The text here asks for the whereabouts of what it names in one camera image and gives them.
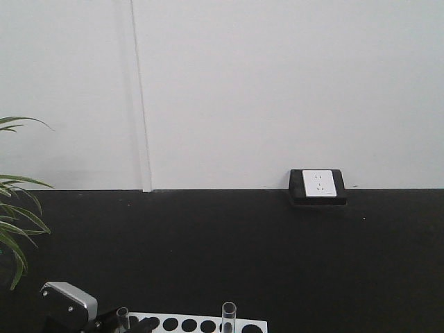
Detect white test tube rack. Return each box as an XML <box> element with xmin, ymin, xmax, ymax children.
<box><xmin>129</xmin><ymin>312</ymin><xmax>268</xmax><ymax>333</ymax></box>

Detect clear glass test tube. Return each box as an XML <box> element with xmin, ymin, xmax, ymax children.
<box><xmin>221</xmin><ymin>301</ymin><xmax>237</xmax><ymax>333</ymax></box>
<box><xmin>116</xmin><ymin>307</ymin><xmax>130</xmax><ymax>333</ymax></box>

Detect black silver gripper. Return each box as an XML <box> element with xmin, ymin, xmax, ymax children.
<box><xmin>40</xmin><ymin>282</ymin><xmax>158</xmax><ymax>333</ymax></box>

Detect white socket in black box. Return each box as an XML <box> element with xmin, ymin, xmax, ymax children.
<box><xmin>289</xmin><ymin>169</ymin><xmax>347</xmax><ymax>205</ymax></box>

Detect green potted plant leaves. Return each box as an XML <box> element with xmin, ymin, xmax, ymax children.
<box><xmin>0</xmin><ymin>117</ymin><xmax>56</xmax><ymax>291</ymax></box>

